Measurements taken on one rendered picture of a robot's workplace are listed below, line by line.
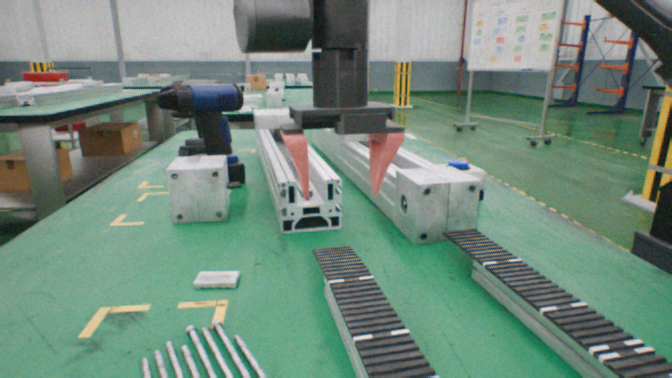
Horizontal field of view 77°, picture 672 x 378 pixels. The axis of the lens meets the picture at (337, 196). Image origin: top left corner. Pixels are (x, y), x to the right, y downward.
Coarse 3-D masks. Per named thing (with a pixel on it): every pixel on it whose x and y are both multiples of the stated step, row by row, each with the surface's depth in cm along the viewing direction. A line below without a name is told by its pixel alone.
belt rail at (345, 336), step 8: (328, 288) 46; (328, 296) 47; (328, 304) 47; (336, 304) 43; (336, 312) 44; (336, 320) 43; (344, 328) 40; (344, 336) 40; (344, 344) 40; (352, 344) 37; (352, 352) 38; (352, 360) 37; (360, 360) 35; (360, 368) 35; (360, 376) 35; (368, 376) 33
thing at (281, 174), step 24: (264, 144) 96; (264, 168) 100; (288, 168) 74; (312, 168) 77; (288, 192) 65; (312, 192) 71; (336, 192) 69; (288, 216) 67; (312, 216) 73; (336, 216) 71
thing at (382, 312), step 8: (344, 312) 40; (352, 312) 40; (360, 312) 40; (368, 312) 40; (376, 312) 40; (384, 312) 40; (392, 312) 40; (344, 320) 39; (352, 320) 39; (360, 320) 39; (368, 320) 39
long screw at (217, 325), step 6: (216, 324) 42; (222, 324) 43; (216, 330) 42; (222, 330) 41; (222, 336) 41; (228, 342) 40; (228, 348) 39; (234, 354) 38; (234, 360) 38; (240, 360) 37; (240, 366) 37; (240, 372) 36; (246, 372) 36
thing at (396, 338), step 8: (360, 336) 36; (368, 336) 36; (376, 336) 36; (384, 336) 36; (392, 336) 36; (400, 336) 37; (408, 336) 37; (360, 344) 35; (368, 344) 35; (376, 344) 35; (384, 344) 35; (392, 344) 35; (400, 344) 36
